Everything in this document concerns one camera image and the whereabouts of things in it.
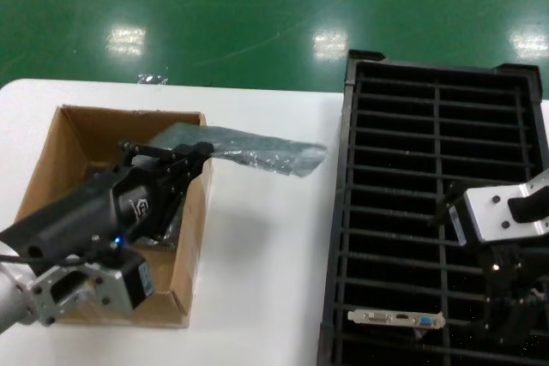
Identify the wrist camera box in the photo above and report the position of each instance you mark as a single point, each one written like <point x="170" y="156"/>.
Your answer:
<point x="137" y="280"/>
<point x="459" y="224"/>

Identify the black slotted container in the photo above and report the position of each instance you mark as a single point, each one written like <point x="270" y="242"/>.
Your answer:
<point x="347" y="126"/>

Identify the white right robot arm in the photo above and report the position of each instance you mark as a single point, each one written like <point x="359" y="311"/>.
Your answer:
<point x="489" y="211"/>

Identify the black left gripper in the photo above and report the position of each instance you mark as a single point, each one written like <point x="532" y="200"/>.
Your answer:
<point x="107" y="211"/>

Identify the shiny plastic floor scrap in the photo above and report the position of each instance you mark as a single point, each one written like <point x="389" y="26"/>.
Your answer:
<point x="152" y="79"/>

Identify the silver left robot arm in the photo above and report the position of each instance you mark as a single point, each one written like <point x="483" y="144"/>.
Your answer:
<point x="64" y="293"/>

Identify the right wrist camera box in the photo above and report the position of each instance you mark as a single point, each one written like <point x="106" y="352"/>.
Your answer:
<point x="459" y="224"/>

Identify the grey antistatic bag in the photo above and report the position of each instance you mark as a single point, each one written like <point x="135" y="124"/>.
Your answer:
<point x="266" y="151"/>

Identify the bagged graphics card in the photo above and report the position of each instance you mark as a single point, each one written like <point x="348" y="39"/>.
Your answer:
<point x="173" y="229"/>

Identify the brown cardboard box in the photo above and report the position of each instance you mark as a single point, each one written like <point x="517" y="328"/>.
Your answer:
<point x="94" y="126"/>

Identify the graphics card with metal bracket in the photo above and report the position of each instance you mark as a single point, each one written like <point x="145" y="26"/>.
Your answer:
<point x="394" y="318"/>

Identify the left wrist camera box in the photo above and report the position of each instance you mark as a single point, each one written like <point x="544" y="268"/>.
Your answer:
<point x="137" y="280"/>

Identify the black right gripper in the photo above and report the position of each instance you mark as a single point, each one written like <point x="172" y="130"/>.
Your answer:
<point x="514" y="267"/>

